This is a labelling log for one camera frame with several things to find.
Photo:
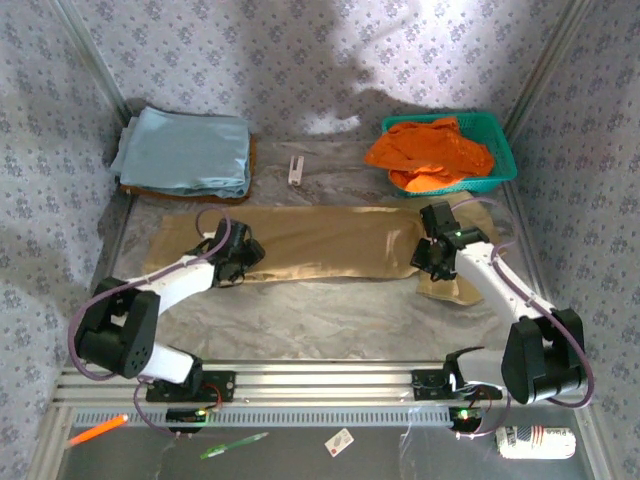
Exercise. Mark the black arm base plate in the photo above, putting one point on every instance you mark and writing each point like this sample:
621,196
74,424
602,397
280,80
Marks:
217,385
430,385

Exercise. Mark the white and red card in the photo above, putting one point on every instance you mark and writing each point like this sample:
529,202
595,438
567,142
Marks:
339,441

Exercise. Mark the orange pen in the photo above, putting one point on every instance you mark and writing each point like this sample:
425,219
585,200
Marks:
100,430

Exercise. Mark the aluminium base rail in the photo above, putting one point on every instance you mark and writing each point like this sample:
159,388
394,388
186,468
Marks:
325,385

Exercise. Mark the small white plastic clip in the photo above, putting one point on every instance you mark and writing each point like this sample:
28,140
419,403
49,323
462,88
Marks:
295,172

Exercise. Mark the light blue folded trousers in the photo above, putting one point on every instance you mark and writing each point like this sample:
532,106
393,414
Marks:
185,150

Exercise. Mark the teal plastic basket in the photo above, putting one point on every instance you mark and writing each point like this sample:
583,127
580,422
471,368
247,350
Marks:
502,150

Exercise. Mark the orange trousers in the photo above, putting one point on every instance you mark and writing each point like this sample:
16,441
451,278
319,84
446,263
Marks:
440,150

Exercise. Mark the black controller with green light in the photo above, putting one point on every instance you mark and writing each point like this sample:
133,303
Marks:
465,419
185,419

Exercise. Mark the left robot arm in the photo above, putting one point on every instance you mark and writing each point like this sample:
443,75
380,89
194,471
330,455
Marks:
185,280

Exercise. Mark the white can with flag print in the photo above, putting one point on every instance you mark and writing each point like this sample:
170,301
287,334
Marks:
540,442

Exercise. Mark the green pen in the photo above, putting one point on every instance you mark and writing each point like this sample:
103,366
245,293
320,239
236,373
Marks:
235,445

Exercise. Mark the aluminium frame post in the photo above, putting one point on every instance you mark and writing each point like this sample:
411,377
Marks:
549,55
90,55

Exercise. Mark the beige trousers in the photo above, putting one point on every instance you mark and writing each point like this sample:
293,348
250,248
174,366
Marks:
325,240

